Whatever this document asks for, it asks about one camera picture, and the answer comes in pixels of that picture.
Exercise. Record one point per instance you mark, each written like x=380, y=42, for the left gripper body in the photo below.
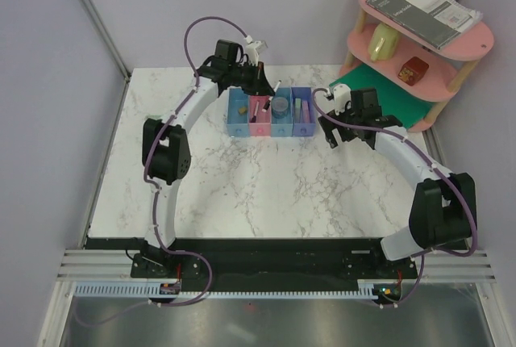
x=247, y=78

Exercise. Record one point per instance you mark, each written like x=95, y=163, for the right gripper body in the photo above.
x=347, y=133

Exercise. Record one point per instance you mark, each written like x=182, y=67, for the purple drawer box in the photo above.
x=304, y=129

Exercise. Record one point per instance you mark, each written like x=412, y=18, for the pink highlighter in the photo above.
x=306, y=112

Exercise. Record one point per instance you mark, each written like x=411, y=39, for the light blue drawer box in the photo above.
x=237, y=125

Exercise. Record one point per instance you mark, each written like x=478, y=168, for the long green highlighter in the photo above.
x=297, y=116

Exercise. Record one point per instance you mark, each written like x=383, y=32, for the jar of rubber bands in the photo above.
x=280, y=107

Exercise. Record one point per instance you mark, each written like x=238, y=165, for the blue whiteboard marker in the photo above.
x=255, y=112

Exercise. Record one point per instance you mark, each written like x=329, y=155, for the teal blue drawer box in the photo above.
x=283, y=127

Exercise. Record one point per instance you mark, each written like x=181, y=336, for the pink drawer box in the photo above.
x=262, y=127

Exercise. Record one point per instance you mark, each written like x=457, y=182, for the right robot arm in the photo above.
x=443, y=212

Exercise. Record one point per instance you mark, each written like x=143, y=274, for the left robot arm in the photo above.
x=165, y=147

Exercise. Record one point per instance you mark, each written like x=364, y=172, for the green folder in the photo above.
x=392, y=98

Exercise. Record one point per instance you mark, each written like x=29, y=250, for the red brown cube box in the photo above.
x=413, y=71

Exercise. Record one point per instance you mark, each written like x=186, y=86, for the pink three-tier shelf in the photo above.
x=448, y=68

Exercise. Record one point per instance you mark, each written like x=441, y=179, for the grey setup guide booklet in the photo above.
x=437, y=22

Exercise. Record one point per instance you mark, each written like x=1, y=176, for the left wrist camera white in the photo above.
x=253, y=49

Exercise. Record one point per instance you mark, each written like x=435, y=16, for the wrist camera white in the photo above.
x=341, y=94
x=253, y=49

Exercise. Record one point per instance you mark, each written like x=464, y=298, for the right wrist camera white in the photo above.
x=341, y=94

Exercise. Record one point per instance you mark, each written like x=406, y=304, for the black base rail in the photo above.
x=262, y=265

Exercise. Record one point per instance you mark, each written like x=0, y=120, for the white cable duct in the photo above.
x=161, y=290

